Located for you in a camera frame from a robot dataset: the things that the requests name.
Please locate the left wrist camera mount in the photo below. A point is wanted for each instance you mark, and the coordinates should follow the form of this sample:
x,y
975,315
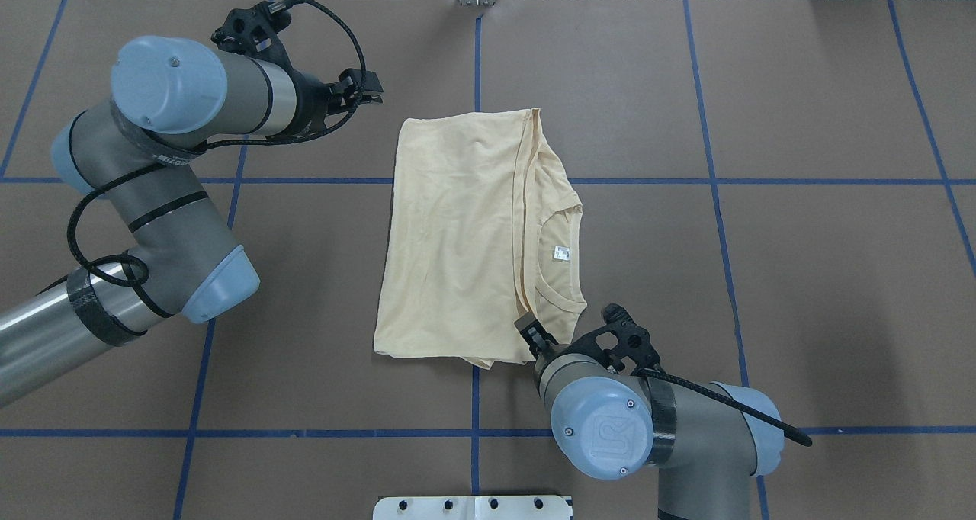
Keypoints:
x,y
254,32

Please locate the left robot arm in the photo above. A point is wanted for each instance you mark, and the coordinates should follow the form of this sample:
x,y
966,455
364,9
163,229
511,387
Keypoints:
x,y
147,239

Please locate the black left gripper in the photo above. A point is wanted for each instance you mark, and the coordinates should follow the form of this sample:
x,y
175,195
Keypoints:
x,y
312,102

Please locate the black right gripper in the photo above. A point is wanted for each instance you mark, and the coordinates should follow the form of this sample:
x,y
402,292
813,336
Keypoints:
x,y
543,347

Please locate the cream long-sleeve printed shirt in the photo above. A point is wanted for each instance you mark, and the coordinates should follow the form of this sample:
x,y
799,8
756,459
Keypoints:
x,y
485,228

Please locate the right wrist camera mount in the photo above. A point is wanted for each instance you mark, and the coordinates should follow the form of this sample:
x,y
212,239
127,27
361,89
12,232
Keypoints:
x,y
618,341

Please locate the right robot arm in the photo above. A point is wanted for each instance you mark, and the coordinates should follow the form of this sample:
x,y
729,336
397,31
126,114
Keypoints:
x,y
614,410

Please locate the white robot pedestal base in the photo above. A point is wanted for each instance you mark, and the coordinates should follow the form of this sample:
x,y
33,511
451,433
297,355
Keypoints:
x,y
475,507

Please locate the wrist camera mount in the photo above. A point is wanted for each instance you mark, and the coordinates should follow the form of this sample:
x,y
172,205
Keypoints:
x,y
254,32
618,341

